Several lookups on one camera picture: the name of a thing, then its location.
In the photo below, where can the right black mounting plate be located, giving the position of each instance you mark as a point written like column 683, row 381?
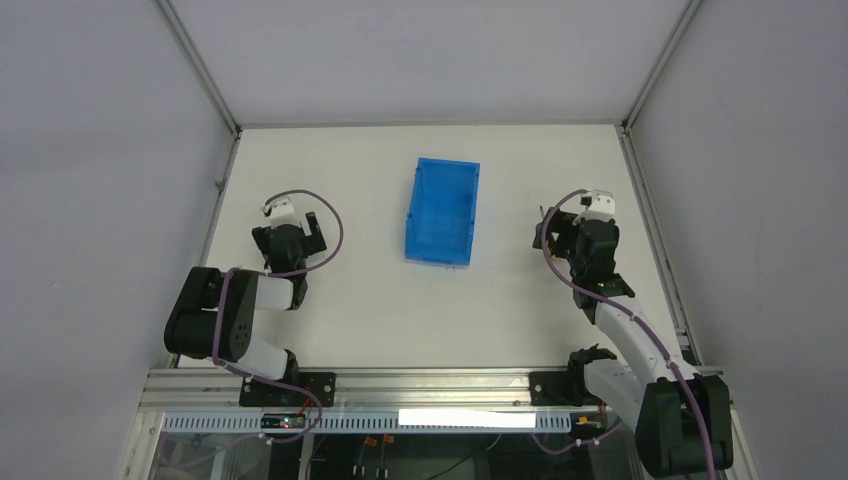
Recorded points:
column 559, row 388

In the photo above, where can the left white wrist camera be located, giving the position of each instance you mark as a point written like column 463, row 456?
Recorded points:
column 280, row 212

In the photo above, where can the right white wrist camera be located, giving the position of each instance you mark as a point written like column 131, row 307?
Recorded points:
column 598, row 205

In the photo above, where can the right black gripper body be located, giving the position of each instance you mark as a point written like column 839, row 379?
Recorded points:
column 566, row 231

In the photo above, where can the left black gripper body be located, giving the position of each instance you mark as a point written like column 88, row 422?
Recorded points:
column 291, row 239

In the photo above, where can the white slotted cable duct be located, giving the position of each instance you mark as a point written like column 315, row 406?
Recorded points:
column 403, row 421

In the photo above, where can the blue plastic bin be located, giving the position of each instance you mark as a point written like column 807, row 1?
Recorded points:
column 441, row 217

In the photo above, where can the aluminium frame rail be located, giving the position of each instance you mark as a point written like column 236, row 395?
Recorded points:
column 353, row 389

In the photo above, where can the black mounting plate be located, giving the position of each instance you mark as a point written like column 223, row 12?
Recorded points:
column 559, row 388
column 286, row 391

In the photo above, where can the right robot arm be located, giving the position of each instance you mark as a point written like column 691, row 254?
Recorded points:
column 680, row 417

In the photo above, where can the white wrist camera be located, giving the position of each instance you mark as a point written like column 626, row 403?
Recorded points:
column 280, row 212
column 598, row 205

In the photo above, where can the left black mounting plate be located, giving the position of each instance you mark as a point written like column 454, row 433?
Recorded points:
column 286, row 391

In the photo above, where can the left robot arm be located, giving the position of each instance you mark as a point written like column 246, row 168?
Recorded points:
column 214, row 313

